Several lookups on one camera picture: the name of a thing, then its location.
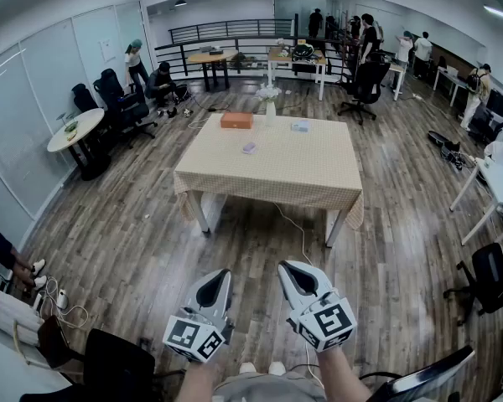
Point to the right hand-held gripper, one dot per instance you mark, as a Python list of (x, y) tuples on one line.
[(331, 321)]

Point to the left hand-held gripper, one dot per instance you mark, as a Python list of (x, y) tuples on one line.
[(184, 335)]

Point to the person's left forearm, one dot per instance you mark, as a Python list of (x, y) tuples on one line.
[(197, 381)]

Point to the person's right forearm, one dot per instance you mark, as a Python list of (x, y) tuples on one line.
[(339, 375)]

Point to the person's left white shoe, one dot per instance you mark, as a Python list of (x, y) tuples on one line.
[(247, 367)]

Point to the person's white shoe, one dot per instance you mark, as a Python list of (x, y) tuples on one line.
[(247, 367), (276, 367)]

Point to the person's right white shoe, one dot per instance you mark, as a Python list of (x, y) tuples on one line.
[(276, 367)]

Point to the person's grey shorts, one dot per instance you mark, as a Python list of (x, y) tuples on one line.
[(268, 390)]

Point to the black office chair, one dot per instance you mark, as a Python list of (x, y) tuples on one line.
[(111, 88), (492, 124), (83, 96), (117, 362), (366, 82), (490, 274)]

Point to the white charger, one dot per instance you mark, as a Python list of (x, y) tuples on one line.
[(62, 299)]

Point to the black screen on gooseneck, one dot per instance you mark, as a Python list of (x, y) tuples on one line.
[(423, 377)]

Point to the blue white tissue pack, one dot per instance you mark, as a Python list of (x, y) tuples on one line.
[(300, 126)]

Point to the dark brown chair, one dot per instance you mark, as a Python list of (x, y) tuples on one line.
[(54, 341)]

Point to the white vase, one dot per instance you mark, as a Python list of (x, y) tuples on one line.
[(270, 117)]

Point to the orange box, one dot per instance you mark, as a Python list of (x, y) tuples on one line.
[(236, 120)]

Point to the small white black device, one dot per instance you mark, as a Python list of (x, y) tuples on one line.
[(187, 112)]

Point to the black bag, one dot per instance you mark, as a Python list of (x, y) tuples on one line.
[(438, 137)]

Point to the round white table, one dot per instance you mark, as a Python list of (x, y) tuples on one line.
[(77, 130)]

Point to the wooden-top white table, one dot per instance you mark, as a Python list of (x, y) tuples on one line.
[(396, 68), (314, 60)]

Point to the black green helmet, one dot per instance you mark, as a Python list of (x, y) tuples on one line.
[(302, 52)]

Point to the round wooden table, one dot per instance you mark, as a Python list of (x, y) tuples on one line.
[(211, 56)]

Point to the brown coat rack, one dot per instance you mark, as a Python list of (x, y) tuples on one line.
[(343, 44)]

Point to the black metal railing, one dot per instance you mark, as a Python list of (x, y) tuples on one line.
[(296, 27)]

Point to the black monitor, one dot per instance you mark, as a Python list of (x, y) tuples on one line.
[(497, 102)]

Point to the black pendant lamp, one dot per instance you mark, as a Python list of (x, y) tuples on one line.
[(180, 3)]

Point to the white wall notice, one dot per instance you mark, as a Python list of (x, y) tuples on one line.
[(108, 50)]

